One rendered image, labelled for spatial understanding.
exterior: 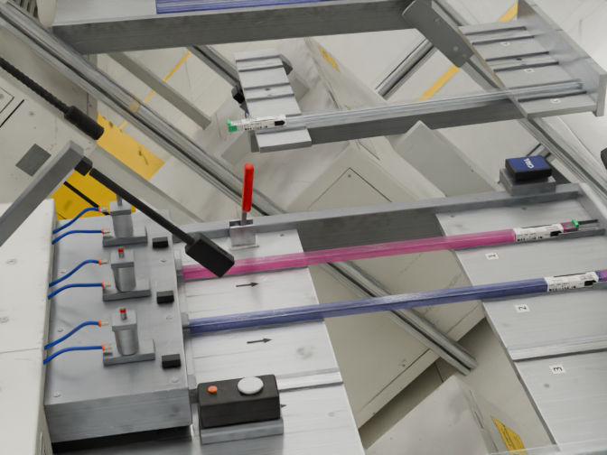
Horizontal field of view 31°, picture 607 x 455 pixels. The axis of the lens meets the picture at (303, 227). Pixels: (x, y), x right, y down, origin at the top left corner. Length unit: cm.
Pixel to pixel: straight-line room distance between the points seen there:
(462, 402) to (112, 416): 64
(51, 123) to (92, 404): 116
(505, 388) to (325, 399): 138
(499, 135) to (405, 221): 165
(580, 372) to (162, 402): 43
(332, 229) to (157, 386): 43
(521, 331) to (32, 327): 51
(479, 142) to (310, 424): 207
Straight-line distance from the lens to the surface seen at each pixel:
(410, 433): 159
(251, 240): 133
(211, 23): 206
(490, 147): 302
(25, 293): 116
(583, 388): 113
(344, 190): 225
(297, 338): 118
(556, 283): 126
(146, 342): 108
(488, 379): 250
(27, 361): 106
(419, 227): 141
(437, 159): 168
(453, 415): 154
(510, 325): 121
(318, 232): 138
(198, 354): 117
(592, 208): 141
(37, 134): 215
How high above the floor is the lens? 160
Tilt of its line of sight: 27 degrees down
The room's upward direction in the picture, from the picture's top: 53 degrees counter-clockwise
